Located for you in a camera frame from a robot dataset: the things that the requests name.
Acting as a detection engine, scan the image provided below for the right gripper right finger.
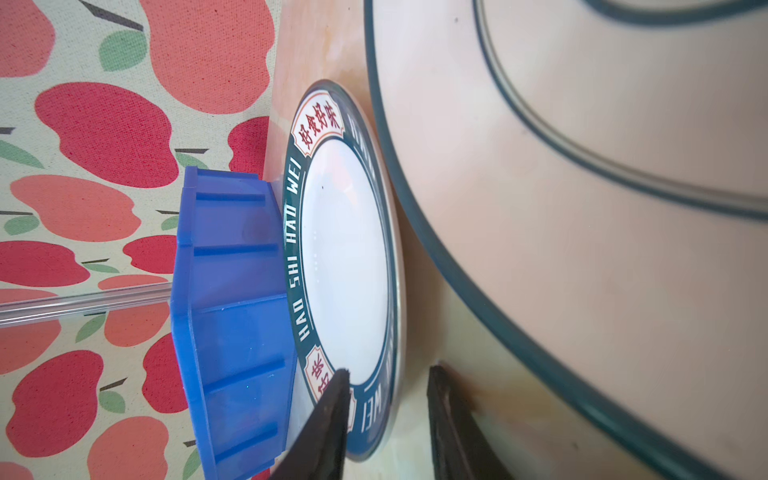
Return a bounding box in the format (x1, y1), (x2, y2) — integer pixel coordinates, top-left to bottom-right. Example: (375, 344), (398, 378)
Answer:
(427, 365), (513, 479)

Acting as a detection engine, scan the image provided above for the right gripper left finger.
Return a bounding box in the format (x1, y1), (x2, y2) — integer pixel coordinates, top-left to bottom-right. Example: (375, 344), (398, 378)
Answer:
(270, 369), (351, 480)

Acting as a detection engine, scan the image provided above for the white plate green rim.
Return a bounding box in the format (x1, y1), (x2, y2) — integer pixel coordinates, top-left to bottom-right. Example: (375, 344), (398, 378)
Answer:
(281, 80), (406, 463)

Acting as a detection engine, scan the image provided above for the white plate black rim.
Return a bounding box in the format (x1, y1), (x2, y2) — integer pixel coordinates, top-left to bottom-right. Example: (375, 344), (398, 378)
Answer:
(364, 1), (767, 479)

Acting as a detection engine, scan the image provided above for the blue plastic bin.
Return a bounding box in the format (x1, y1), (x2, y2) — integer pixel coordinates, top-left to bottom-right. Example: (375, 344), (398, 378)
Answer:
(170, 167), (296, 479)

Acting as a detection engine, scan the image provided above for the left aluminium post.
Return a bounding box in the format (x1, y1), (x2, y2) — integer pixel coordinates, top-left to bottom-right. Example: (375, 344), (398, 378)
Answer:
(1, 282), (171, 328)

